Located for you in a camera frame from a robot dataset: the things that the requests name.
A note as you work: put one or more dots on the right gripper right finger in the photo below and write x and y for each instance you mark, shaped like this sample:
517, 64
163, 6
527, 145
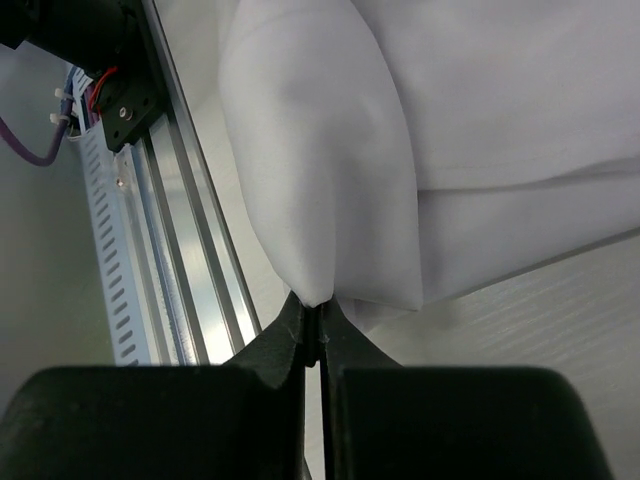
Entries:
382, 420

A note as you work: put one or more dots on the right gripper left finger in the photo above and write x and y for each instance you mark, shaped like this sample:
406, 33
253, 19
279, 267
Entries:
242, 419

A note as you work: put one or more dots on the white t shirt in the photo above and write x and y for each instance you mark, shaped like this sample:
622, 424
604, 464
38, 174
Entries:
397, 152

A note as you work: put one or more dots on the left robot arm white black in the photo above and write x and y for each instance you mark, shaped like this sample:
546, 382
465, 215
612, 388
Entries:
88, 34

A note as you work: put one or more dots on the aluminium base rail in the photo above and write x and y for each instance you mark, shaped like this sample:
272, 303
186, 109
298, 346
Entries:
195, 306

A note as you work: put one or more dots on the white slotted cable duct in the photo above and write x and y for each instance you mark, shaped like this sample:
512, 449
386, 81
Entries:
114, 252

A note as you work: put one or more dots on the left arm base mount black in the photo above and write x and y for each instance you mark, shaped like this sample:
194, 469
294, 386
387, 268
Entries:
131, 94

